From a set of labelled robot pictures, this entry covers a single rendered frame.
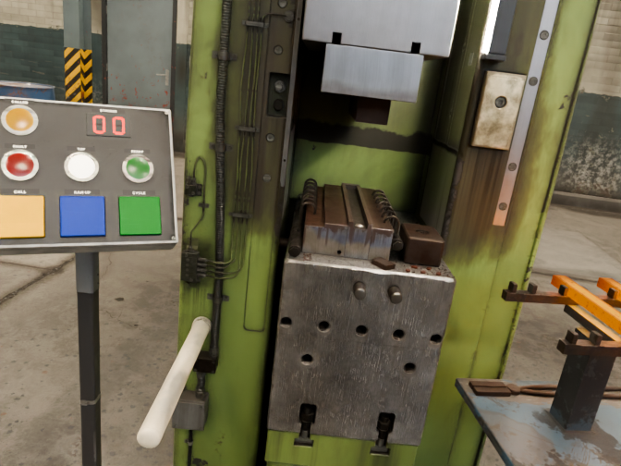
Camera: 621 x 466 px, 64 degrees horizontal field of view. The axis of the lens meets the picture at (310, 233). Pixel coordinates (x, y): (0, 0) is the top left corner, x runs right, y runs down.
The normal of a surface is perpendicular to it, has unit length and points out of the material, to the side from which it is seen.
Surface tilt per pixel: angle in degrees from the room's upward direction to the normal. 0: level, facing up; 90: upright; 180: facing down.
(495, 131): 90
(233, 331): 90
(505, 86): 90
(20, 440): 0
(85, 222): 60
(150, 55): 90
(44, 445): 0
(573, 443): 0
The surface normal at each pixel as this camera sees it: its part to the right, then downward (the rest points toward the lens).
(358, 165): -0.02, 0.30
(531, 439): 0.11, -0.95
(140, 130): 0.40, -0.19
